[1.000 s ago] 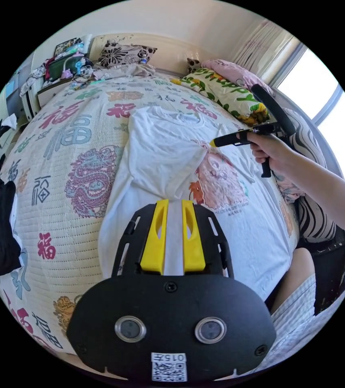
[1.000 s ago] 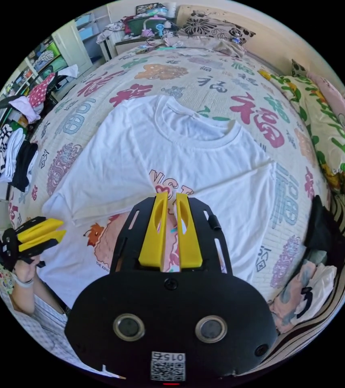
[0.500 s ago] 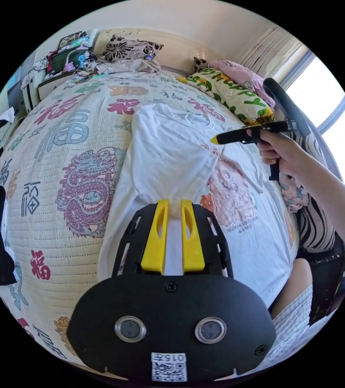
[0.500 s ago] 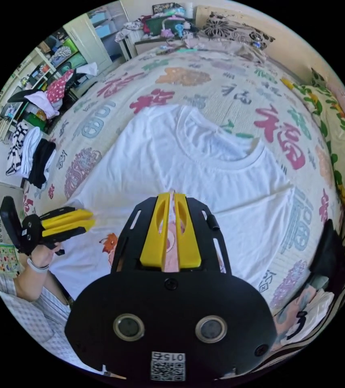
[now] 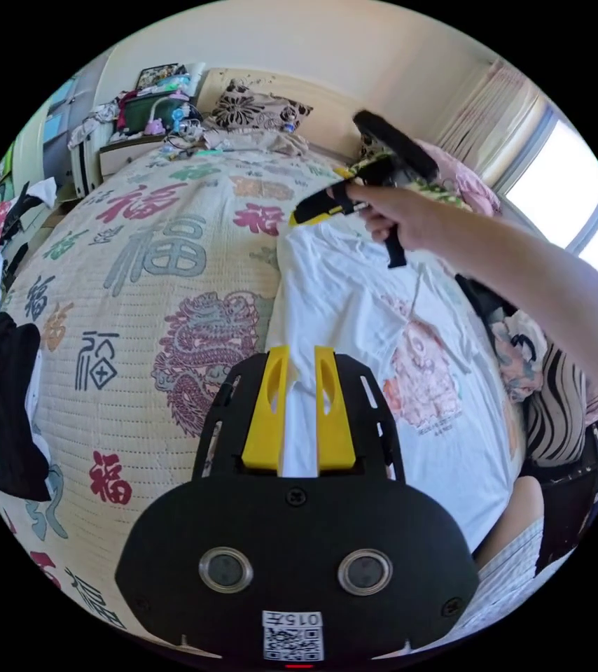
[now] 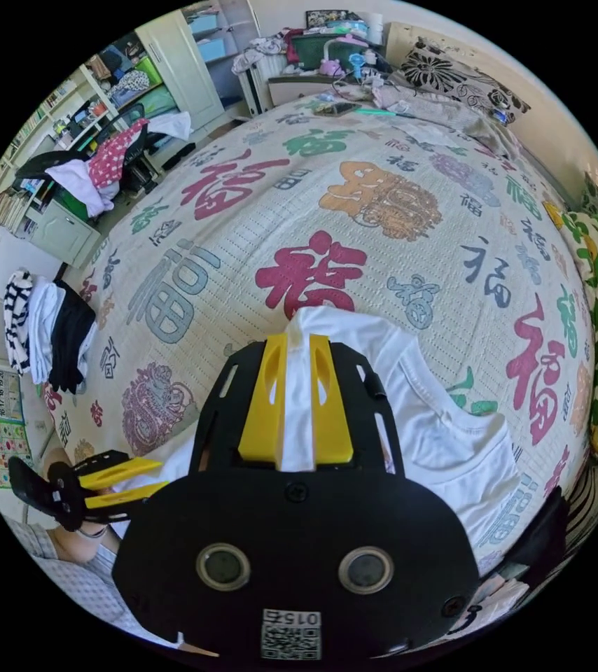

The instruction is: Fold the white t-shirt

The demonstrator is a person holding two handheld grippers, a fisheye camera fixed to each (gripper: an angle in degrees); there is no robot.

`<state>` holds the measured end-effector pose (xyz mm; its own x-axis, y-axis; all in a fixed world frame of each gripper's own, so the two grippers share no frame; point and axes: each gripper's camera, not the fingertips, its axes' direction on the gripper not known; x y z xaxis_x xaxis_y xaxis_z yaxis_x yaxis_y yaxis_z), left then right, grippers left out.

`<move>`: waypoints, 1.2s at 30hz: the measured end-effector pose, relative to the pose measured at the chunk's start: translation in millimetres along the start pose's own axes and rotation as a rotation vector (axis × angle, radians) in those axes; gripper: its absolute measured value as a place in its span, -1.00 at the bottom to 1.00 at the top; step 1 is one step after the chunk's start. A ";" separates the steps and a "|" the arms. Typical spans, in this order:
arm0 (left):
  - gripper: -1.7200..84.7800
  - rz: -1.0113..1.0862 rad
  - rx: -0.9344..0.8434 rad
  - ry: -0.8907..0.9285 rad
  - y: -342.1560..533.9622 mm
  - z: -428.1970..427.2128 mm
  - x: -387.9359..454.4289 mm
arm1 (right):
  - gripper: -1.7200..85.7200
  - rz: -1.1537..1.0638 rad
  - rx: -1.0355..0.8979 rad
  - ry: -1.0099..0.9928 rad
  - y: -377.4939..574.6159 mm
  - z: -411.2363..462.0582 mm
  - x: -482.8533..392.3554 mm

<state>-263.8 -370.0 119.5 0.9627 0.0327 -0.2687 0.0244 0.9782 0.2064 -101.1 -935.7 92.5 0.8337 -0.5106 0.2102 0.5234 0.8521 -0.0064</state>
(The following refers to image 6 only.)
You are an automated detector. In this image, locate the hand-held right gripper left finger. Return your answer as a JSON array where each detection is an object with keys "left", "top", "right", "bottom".
[{"left": 237, "top": 334, "right": 288, "bottom": 456}]

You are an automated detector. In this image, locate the pale pink blanket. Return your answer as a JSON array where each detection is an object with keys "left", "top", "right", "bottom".
[{"left": 371, "top": 83, "right": 505, "bottom": 146}]

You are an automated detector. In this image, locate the bed with printed sheet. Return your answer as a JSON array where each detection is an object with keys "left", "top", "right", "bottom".
[{"left": 41, "top": 89, "right": 598, "bottom": 578}]

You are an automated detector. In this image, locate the white cupboard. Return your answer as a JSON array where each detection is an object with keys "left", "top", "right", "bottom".
[{"left": 133, "top": 0, "right": 263, "bottom": 139}]

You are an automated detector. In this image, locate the white radiator with clothes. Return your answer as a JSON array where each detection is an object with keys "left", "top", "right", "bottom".
[{"left": 231, "top": 35, "right": 292, "bottom": 116}]

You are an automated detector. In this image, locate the pale green low cabinet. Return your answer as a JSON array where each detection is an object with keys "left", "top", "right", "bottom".
[{"left": 25, "top": 197, "right": 102, "bottom": 270}]

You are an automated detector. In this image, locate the person's body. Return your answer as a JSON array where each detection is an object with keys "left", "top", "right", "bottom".
[{"left": 4, "top": 446, "right": 182, "bottom": 650}]

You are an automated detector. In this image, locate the bedside table with clutter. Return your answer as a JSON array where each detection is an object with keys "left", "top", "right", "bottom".
[{"left": 266, "top": 9, "right": 403, "bottom": 109}]

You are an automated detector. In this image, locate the person's left forearm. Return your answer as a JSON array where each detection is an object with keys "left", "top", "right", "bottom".
[{"left": 46, "top": 526, "right": 121, "bottom": 566}]

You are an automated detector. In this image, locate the pile of clothes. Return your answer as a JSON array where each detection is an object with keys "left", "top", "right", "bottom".
[{"left": 4, "top": 267, "right": 99, "bottom": 396}]

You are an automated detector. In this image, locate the person's left hand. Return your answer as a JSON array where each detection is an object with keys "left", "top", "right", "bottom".
[{"left": 76, "top": 517, "right": 133, "bottom": 539}]

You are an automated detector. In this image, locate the white t-shirt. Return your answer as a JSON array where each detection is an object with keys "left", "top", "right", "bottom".
[{"left": 111, "top": 306, "right": 524, "bottom": 550}]

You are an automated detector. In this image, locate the black garment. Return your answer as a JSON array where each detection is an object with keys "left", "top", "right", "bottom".
[{"left": 503, "top": 485, "right": 571, "bottom": 576}]

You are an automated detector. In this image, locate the white shelf with books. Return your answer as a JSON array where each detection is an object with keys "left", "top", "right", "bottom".
[{"left": 0, "top": 31, "right": 174, "bottom": 232}]

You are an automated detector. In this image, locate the black office chair with clothes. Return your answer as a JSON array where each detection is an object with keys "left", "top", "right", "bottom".
[{"left": 14, "top": 102, "right": 195, "bottom": 217}]

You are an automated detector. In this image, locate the black and white flowered pillow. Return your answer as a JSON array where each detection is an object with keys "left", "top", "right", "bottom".
[{"left": 399, "top": 35, "right": 532, "bottom": 127}]

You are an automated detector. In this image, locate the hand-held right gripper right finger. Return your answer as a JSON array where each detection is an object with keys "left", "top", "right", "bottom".
[{"left": 309, "top": 334, "right": 354, "bottom": 465}]

